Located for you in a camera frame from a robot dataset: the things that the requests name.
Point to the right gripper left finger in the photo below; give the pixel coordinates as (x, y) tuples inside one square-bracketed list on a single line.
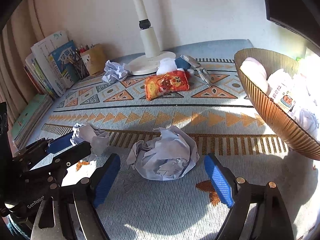
[(96, 188)]

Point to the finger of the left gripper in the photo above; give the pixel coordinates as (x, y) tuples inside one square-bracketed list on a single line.
[(59, 144)]

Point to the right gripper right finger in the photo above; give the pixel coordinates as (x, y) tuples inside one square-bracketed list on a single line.
[(224, 182)]

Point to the white paper ball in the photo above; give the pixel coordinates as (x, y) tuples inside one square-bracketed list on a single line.
[(167, 157)]

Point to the triple dumpling plush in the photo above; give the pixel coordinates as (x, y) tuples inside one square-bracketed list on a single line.
[(255, 71)]

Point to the paper pile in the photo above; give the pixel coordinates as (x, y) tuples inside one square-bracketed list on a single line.
[(306, 120)]

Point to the stack of flat books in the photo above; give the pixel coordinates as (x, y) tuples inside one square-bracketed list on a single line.
[(28, 119)]

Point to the black mesh pen holder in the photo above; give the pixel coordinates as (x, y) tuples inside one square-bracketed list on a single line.
[(80, 69)]

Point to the patterned blue table mat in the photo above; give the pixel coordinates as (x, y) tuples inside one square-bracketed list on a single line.
[(162, 190)]

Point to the blue cover book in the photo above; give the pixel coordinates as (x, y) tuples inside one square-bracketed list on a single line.
[(60, 59)]

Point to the gold ribbed bowl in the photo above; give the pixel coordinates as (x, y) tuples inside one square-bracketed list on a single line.
[(285, 127)]

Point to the large crumpled paper far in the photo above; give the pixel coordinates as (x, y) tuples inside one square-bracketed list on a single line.
[(114, 72)]

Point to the yellow paper pen cup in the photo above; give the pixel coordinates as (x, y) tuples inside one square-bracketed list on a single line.
[(94, 59)]

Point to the white workbook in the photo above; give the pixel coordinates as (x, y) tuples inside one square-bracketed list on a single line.
[(42, 51)]

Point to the orange snack plush bag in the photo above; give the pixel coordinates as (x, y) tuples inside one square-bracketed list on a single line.
[(159, 85)]

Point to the donald duck plush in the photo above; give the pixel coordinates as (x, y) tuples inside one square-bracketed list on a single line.
[(169, 65)]

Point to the black monitor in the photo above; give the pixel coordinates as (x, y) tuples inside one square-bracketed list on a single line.
[(299, 16)]

